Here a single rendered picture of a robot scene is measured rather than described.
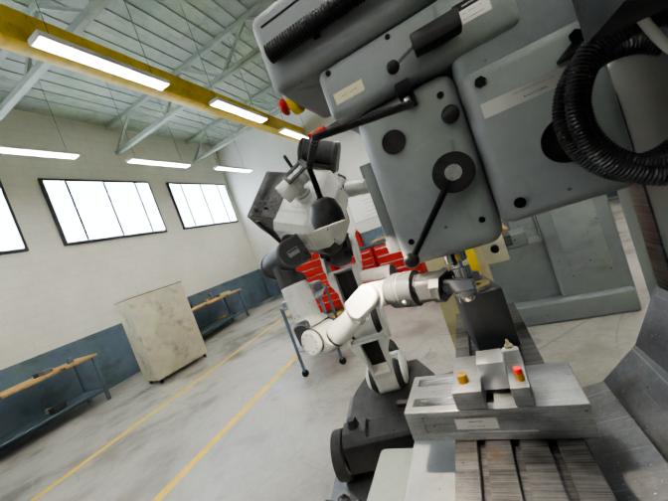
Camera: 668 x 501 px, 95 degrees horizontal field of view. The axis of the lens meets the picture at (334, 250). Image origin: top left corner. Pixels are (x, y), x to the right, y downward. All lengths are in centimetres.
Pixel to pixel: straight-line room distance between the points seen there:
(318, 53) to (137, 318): 604
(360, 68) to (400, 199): 25
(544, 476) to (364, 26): 83
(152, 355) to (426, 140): 620
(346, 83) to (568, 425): 76
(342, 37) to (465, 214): 39
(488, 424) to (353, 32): 80
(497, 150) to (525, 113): 6
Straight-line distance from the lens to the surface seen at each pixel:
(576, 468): 75
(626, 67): 81
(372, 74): 64
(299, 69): 69
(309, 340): 96
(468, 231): 61
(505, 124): 60
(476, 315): 106
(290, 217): 104
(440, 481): 87
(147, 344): 647
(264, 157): 1173
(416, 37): 61
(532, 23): 65
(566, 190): 61
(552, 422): 78
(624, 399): 97
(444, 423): 80
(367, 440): 149
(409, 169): 61
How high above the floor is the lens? 142
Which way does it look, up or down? 3 degrees down
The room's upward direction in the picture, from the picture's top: 20 degrees counter-clockwise
